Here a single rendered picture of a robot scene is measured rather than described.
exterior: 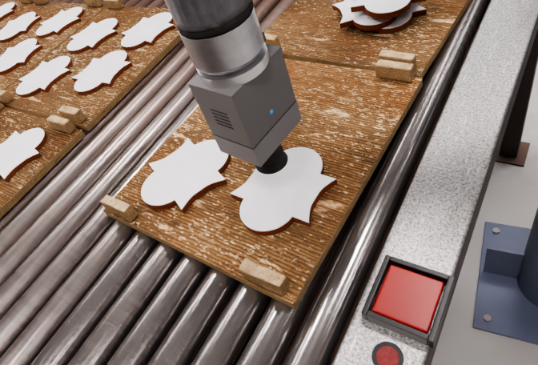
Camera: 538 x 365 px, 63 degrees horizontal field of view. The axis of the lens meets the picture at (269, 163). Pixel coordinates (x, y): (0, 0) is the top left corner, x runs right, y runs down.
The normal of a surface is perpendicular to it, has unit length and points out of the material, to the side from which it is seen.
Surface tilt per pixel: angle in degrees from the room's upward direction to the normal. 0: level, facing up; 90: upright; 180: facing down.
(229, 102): 90
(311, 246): 0
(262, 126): 90
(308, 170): 0
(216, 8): 90
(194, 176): 0
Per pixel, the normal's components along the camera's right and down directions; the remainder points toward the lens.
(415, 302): -0.26, -0.65
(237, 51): 0.44, 0.58
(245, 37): 0.71, 0.36
